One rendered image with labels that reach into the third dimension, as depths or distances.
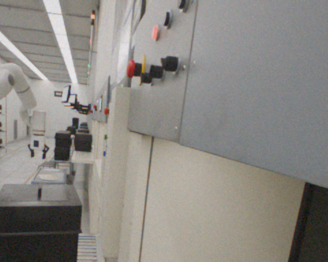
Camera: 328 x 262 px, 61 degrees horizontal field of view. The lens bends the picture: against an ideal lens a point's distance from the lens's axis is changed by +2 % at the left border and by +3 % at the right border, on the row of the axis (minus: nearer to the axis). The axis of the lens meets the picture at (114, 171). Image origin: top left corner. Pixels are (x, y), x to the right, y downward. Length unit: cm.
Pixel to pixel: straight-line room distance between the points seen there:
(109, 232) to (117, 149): 27
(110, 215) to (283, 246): 48
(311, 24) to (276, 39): 3
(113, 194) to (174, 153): 26
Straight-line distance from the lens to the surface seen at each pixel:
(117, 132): 79
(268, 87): 22
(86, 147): 396
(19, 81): 169
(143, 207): 67
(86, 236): 130
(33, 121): 188
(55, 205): 91
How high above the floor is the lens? 131
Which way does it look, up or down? 11 degrees down
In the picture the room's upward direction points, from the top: 5 degrees clockwise
